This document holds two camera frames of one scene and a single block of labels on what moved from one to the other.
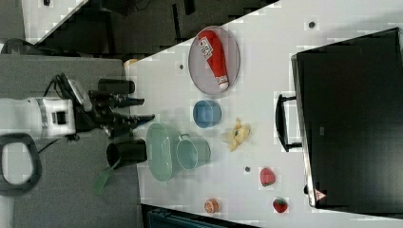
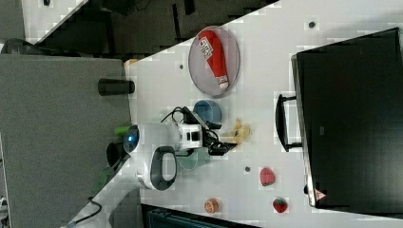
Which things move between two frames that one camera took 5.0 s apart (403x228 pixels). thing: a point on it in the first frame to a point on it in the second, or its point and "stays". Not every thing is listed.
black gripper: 103,109 to 210,140
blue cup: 206,113 stays
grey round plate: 200,68 stays
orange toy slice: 211,206 stays
